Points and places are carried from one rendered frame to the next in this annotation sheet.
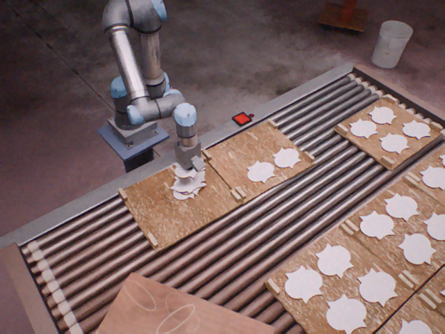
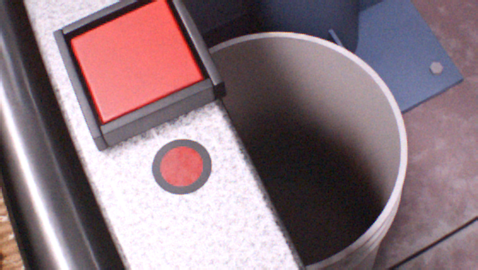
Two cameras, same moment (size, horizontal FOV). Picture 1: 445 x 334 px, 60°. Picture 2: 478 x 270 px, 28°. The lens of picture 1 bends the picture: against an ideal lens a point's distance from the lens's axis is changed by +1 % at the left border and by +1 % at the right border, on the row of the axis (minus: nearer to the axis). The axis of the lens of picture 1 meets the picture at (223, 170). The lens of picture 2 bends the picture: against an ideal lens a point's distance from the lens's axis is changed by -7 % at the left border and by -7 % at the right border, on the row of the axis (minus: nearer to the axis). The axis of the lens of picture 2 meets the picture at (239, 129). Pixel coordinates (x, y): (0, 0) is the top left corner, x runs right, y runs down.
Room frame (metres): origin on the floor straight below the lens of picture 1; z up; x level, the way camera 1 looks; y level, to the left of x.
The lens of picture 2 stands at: (1.67, -0.33, 1.41)
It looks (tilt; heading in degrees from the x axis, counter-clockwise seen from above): 64 degrees down; 116
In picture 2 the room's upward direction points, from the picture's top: 11 degrees counter-clockwise
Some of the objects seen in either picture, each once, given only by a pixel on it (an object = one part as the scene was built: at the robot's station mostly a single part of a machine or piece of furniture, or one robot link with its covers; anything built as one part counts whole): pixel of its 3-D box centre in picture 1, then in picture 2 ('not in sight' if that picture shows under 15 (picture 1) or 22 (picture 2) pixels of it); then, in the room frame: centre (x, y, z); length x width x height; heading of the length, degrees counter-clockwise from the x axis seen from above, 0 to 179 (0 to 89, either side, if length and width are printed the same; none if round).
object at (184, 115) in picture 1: (185, 120); not in sight; (1.05, 0.15, 1.31); 0.09 x 0.08 x 0.11; 25
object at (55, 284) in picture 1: (250, 170); not in sight; (1.17, -0.12, 0.90); 1.95 x 0.05 x 0.05; 129
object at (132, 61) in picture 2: (241, 119); (136, 62); (1.50, -0.08, 0.92); 0.06 x 0.06 x 0.01; 39
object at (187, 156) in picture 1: (191, 154); not in sight; (1.02, 0.13, 1.15); 0.12 x 0.09 x 0.16; 45
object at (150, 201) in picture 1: (179, 197); not in sight; (0.97, 0.18, 0.93); 0.41 x 0.35 x 0.02; 126
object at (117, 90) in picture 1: (125, 92); not in sight; (1.44, 0.47, 1.12); 0.13 x 0.12 x 0.14; 115
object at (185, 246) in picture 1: (272, 191); not in sight; (1.05, -0.22, 0.90); 1.95 x 0.05 x 0.05; 129
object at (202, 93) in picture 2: (241, 119); (135, 61); (1.50, -0.08, 0.92); 0.08 x 0.08 x 0.02; 39
